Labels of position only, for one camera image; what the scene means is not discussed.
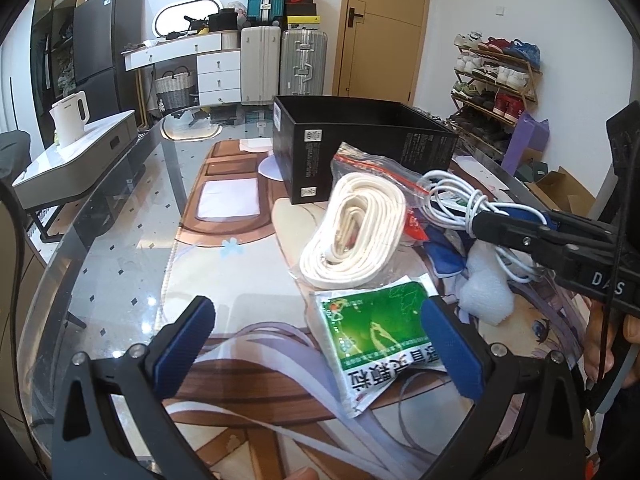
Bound white foam piece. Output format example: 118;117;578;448
458;242;514;326

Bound white charging cable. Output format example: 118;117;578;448
415;169;551;285

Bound green medicine sachet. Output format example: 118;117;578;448
306;274;445;418

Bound bagged white strap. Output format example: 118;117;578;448
297;142;436;292

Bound person's right hand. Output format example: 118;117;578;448
582;300;640;382

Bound person's left hand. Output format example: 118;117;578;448
284;467;319;480

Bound open cardboard box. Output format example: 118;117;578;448
526;166;596;217

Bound shoe rack with shoes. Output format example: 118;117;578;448
448;32;541;162

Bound white low coffee table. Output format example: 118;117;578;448
13;110;138;243

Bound black cardboard box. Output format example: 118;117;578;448
272;96;458;205

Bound wooden door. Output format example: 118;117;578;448
332;0;430;104

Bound white electric kettle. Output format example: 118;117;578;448
50;91;90;148

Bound dark grey beanbag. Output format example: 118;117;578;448
0;130;32;185

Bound woven laundry basket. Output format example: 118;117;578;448
155;66;195;114

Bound silver suitcase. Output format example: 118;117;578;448
280;29;328;96

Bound stack of shoe boxes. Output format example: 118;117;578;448
284;0;321;30

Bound white dressing desk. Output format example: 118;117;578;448
122;29;241;127

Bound white suitcase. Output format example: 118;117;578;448
241;26;281;105

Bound oval vanity mirror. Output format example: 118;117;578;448
151;0;224;38

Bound black refrigerator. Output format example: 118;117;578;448
73;0;143;122

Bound tall black glass cabinet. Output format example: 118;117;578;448
29;0;114;146

